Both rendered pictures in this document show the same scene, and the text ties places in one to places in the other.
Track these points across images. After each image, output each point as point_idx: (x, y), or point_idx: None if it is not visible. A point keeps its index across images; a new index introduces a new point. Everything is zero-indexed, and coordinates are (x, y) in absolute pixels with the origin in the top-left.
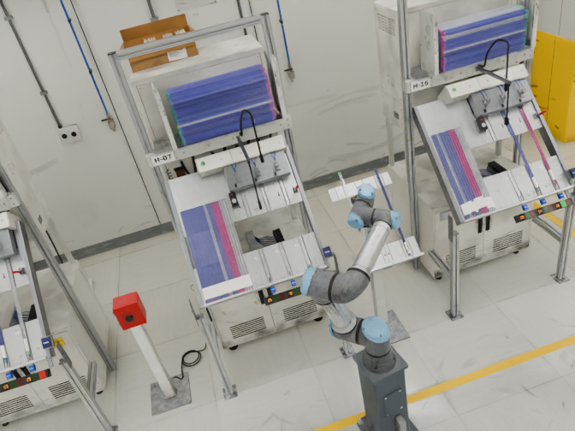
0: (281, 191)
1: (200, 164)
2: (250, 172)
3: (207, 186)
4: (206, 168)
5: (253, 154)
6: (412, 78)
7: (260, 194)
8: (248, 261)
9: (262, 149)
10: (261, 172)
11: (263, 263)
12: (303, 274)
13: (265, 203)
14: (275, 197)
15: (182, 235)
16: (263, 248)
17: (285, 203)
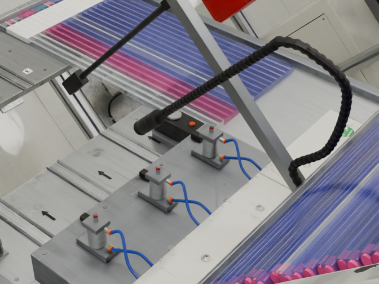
0: (41, 227)
1: (349, 126)
2: (182, 187)
3: (283, 140)
4: (323, 126)
5: (212, 226)
6: None
7: (110, 189)
8: (44, 60)
9: (194, 257)
10: (144, 204)
11: (1, 67)
12: None
13: (76, 174)
14: (54, 201)
15: (242, 36)
16: (20, 91)
17: (9, 203)
